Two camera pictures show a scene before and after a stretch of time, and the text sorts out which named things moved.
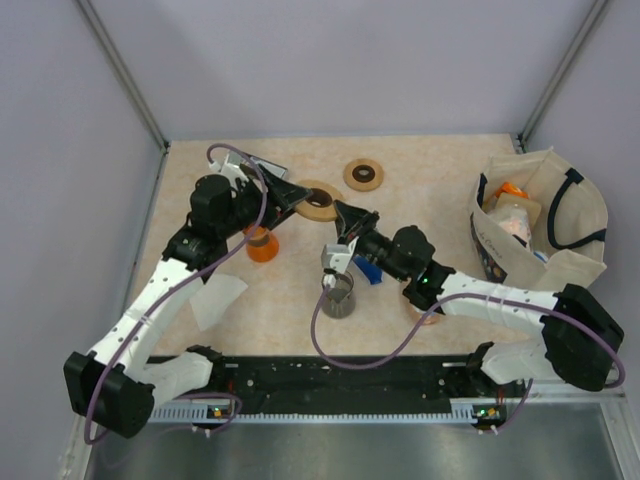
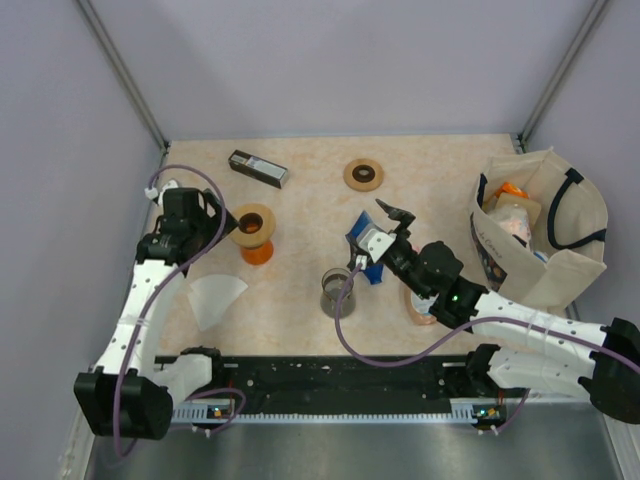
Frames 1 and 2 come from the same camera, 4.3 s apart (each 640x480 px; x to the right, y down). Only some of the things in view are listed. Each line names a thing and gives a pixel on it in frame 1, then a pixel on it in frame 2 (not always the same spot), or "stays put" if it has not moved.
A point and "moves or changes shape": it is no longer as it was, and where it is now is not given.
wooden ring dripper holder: (315, 213) moves or changes shape
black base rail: (312, 382) stays put
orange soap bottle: (429, 318) stays put
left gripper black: (290, 193) to (214, 221)
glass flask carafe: (339, 302) stays put
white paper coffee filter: (212, 299) stays put
